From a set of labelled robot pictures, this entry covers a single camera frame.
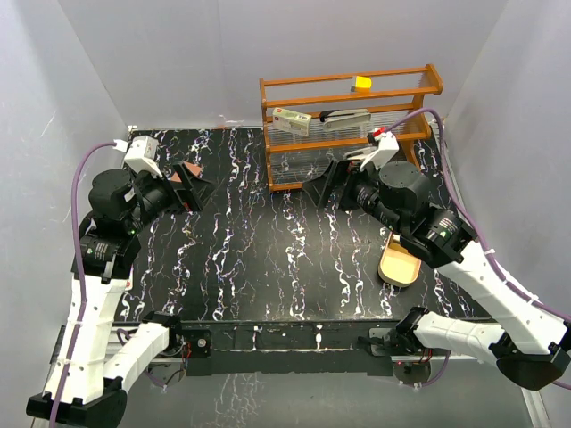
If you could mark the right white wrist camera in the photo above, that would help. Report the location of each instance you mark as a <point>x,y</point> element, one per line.
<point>387,147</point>

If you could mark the small white stapler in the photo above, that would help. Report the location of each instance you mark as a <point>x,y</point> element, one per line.
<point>358,154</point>

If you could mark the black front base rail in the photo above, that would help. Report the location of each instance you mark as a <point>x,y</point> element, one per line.
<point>291,347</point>

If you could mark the beige oval card tray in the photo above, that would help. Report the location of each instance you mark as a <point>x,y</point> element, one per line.
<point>397,266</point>

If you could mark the pink leather card holder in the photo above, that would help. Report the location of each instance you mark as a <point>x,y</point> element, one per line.
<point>193,168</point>

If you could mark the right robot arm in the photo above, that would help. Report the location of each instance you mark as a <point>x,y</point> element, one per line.
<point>529,345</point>

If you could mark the white staples box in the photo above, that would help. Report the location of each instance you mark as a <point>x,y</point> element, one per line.
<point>292,122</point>

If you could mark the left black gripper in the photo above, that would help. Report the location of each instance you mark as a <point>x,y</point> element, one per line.
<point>191,194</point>

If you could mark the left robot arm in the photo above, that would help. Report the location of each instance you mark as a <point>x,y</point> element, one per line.
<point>85,388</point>

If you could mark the grey black stapler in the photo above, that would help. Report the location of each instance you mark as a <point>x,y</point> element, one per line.
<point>333,120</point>

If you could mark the orange wooden shelf rack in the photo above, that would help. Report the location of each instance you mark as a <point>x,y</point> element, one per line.
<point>292,160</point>

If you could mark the yellow grey eraser block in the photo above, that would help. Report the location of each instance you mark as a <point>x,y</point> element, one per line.
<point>361,84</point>

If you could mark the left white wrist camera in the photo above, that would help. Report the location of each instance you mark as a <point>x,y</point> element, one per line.
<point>140,156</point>

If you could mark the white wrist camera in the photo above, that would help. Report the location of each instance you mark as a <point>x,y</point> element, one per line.
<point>387,147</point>
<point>140,156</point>

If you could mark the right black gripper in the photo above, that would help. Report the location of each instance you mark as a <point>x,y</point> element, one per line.
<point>320,189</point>

